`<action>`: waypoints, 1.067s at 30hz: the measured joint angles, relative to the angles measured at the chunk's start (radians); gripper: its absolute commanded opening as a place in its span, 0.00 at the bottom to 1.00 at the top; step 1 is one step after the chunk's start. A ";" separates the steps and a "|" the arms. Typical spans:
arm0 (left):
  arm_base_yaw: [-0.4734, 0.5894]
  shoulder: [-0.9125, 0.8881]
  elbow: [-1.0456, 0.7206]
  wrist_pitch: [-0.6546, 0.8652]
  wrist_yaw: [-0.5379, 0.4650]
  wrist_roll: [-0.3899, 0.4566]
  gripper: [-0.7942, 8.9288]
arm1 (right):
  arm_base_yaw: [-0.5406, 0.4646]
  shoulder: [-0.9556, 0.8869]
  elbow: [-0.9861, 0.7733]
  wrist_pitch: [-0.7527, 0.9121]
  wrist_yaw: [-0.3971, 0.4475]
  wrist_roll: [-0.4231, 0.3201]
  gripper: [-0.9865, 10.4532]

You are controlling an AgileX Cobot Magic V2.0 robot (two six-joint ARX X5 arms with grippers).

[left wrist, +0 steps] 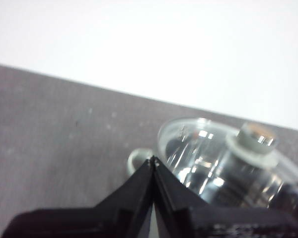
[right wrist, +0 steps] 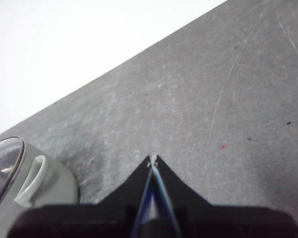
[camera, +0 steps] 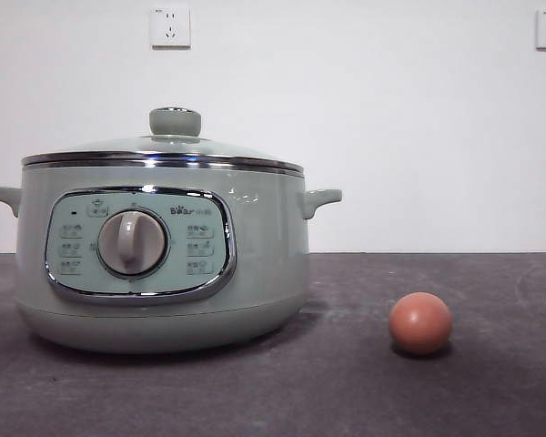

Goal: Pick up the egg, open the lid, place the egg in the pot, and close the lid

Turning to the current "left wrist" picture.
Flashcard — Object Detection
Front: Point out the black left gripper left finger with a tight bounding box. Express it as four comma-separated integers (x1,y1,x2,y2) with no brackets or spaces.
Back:
1,155,154,238

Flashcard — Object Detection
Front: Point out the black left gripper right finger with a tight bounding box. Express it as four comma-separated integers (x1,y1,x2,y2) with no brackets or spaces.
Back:
152,155,298,238

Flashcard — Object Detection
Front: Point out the glass lid with green knob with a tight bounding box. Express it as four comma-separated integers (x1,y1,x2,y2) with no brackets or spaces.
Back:
158,117,298,211

